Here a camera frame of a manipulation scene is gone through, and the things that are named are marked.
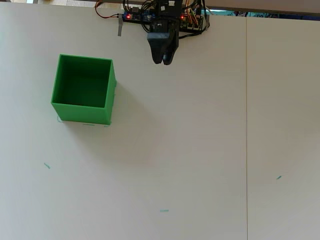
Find green square bin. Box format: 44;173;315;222
50;53;118;126

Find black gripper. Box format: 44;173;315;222
146;15;181;66

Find black base with circuit boards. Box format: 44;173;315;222
123;6;211;33

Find red thin wire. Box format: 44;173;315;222
95;0;120;20

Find coloured jumper wires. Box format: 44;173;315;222
184;0;204;29

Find grey tape strip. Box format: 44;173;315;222
117;13;124;37

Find black power cable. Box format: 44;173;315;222
177;0;211;41

